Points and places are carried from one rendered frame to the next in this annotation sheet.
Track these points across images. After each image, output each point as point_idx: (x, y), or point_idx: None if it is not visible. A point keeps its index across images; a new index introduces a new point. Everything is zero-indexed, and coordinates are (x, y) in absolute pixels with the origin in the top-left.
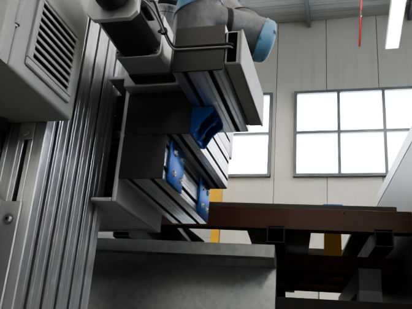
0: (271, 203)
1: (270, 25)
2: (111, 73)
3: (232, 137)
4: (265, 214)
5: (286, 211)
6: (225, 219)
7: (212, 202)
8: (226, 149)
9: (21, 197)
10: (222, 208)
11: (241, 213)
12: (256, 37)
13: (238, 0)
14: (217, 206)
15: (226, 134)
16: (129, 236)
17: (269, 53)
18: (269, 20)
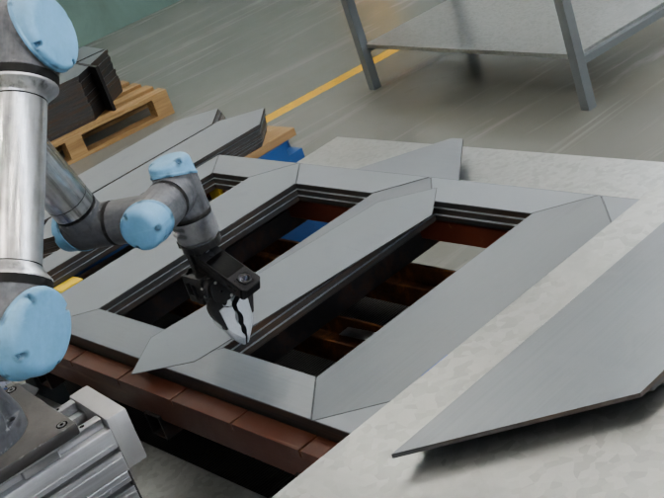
0: (305, 418)
1: (4, 350)
2: None
3: (127, 426)
4: (289, 456)
5: (310, 458)
6: (249, 448)
7: (239, 395)
8: (107, 481)
9: None
10: (238, 430)
11: (261, 444)
12: (0, 376)
13: (45, 64)
14: (232, 425)
15: (94, 461)
16: (167, 439)
17: (46, 370)
18: (1, 333)
